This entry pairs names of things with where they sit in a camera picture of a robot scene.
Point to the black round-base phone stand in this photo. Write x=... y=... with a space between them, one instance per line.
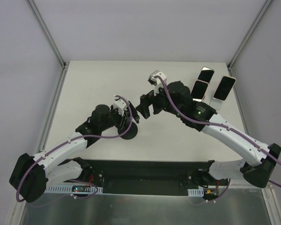
x=131 y=133

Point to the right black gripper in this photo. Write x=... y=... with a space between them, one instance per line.
x=150 y=102

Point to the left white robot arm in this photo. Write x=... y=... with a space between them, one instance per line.
x=32 y=175

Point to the white phone stand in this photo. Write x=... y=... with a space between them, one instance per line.
x=216 y=103

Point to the pink-case phone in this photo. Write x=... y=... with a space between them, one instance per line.
x=199 y=90
x=224 y=87

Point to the left white cable duct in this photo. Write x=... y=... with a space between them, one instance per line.
x=73 y=189

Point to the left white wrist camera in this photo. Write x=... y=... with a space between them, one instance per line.
x=120 y=104

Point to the right aluminium table rail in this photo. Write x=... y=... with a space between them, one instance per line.
x=239 y=104

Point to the pink-case phone front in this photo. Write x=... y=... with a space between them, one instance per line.
x=199 y=90

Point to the right pink-case phone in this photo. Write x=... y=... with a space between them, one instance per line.
x=224 y=87

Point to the aluminium frame post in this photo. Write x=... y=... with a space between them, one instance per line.
x=45 y=31
x=251 y=30

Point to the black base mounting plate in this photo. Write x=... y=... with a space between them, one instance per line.
x=150 y=177

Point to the rear silver-edged phone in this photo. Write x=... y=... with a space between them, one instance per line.
x=206 y=74

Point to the left aluminium frame post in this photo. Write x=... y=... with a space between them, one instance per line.
x=45 y=31

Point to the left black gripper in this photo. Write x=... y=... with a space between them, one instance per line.
x=125 y=118

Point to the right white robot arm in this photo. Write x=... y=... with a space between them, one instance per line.
x=257 y=159

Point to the right aluminium frame post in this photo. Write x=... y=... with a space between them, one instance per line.
x=251 y=30

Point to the right white cable duct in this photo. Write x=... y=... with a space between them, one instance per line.
x=196 y=192

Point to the white cable duct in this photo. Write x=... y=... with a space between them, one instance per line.
x=73 y=189
x=196 y=192

